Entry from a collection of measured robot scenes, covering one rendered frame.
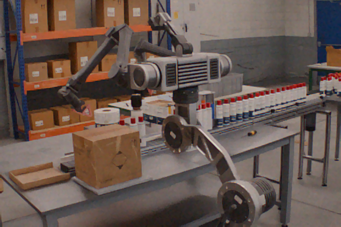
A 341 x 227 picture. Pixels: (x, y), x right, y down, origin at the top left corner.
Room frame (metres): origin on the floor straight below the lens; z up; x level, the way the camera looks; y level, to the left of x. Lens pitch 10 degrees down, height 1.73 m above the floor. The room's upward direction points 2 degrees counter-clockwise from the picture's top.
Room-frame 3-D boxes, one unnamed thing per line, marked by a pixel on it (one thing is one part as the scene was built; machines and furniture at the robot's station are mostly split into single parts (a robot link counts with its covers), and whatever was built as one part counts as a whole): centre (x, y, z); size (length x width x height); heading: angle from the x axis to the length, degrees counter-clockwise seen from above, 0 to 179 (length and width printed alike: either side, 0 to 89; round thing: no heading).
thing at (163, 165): (3.06, 0.27, 0.82); 2.10 x 1.31 x 0.02; 129
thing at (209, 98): (3.33, -0.22, 1.01); 0.14 x 0.13 x 0.26; 129
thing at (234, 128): (2.99, 0.05, 0.85); 1.65 x 0.11 x 0.05; 129
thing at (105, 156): (2.33, 0.39, 0.99); 0.30 x 0.24 x 0.27; 130
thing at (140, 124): (2.84, 0.23, 0.98); 0.05 x 0.05 x 0.20
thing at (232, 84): (5.18, -0.47, 0.91); 0.60 x 0.40 x 0.22; 133
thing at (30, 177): (2.37, 0.83, 0.85); 0.30 x 0.26 x 0.04; 129
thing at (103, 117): (3.35, 0.54, 0.95); 0.20 x 0.20 x 0.14
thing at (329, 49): (7.83, -3.08, 0.97); 0.47 x 0.41 x 0.37; 126
